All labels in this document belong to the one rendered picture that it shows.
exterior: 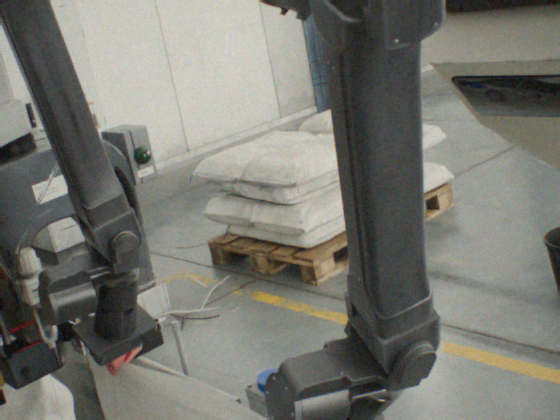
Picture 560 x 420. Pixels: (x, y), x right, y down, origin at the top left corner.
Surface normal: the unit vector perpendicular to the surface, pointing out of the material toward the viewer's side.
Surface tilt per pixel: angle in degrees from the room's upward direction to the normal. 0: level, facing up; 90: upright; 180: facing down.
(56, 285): 102
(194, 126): 90
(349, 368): 29
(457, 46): 40
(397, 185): 117
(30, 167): 90
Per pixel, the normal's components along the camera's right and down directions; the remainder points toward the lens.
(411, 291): 0.44, 0.44
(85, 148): 0.61, 0.31
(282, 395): -0.88, 0.09
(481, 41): -0.63, -0.50
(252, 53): 0.66, 0.10
